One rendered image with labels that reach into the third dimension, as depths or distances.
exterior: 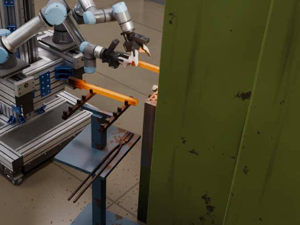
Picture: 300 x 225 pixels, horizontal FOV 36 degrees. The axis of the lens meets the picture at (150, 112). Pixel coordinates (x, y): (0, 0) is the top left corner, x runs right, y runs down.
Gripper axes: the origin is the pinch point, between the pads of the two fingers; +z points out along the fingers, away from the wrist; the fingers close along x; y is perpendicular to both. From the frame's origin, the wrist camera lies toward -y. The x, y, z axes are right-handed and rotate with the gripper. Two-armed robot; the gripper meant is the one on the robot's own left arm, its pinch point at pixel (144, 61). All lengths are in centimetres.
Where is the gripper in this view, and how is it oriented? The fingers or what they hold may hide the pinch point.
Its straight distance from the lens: 268.7
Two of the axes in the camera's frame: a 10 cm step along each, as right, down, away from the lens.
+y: -7.9, 1.2, 6.0
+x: -4.9, 4.6, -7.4
